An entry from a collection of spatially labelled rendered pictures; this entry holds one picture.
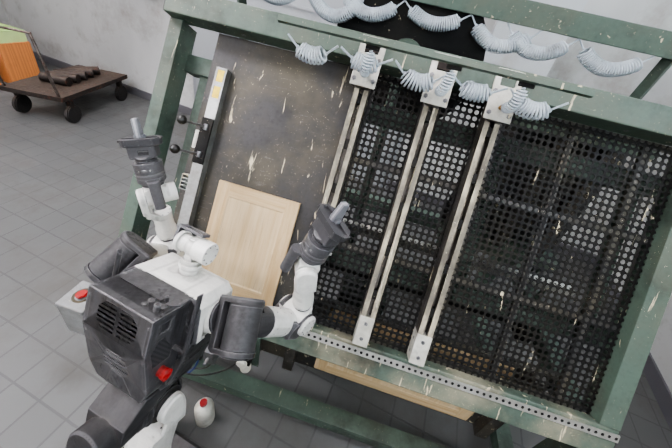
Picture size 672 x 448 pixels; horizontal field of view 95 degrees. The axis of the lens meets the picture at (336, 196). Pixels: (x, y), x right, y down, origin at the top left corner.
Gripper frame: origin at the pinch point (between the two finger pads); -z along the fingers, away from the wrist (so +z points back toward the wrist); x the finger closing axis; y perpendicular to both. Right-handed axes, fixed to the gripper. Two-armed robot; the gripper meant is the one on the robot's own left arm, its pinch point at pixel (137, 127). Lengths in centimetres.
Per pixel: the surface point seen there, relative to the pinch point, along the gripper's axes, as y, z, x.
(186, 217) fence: -22.2, 43.5, 0.1
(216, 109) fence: -34.7, 0.3, 18.6
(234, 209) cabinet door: -20, 41, 21
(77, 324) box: 0, 74, -42
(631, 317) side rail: 41, 77, 170
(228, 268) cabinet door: -11, 65, 15
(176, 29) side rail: -51, -31, 6
